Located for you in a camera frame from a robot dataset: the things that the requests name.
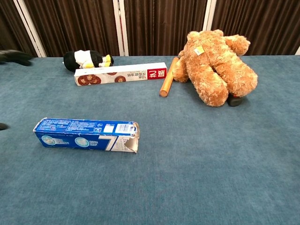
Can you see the wooden rolling pin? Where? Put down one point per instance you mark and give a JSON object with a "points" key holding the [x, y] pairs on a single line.
{"points": [[167, 82]]}

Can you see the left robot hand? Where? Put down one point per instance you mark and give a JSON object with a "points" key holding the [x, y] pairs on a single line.
{"points": [[16, 57]]}

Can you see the white partition post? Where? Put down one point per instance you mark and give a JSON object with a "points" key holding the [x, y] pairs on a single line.
{"points": [[30, 29], [298, 51], [209, 14], [120, 30]]}

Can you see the teal carpet table cover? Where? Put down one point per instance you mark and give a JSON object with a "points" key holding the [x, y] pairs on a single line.
{"points": [[187, 164]]}

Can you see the penguin plush toy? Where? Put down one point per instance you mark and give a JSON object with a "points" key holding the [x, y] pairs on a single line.
{"points": [[93, 57]]}

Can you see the brown teddy bear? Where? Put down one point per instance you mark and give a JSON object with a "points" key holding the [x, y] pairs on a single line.
{"points": [[211, 70]]}

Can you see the small black red object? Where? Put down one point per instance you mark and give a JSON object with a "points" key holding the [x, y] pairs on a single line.
{"points": [[235, 101]]}

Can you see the blue toothpaste box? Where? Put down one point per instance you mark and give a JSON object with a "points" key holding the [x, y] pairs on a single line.
{"points": [[82, 136]]}

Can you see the long white baking paper box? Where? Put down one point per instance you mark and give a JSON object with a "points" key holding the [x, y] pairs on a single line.
{"points": [[117, 75]]}

